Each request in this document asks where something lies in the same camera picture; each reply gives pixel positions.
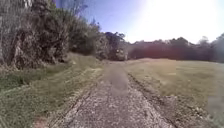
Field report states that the grey gravel path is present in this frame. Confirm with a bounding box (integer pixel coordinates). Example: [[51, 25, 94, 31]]
[[49, 60, 178, 128]]

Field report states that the distant row of trees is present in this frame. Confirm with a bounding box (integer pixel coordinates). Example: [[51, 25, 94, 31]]
[[126, 32, 224, 64]]

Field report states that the grass field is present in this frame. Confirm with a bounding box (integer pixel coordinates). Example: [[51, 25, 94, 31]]
[[122, 57, 224, 128]]

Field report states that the wood of trees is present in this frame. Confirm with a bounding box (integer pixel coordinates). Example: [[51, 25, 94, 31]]
[[0, 0, 129, 70]]

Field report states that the grass verge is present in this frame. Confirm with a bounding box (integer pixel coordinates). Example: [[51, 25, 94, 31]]
[[0, 52, 105, 128]]

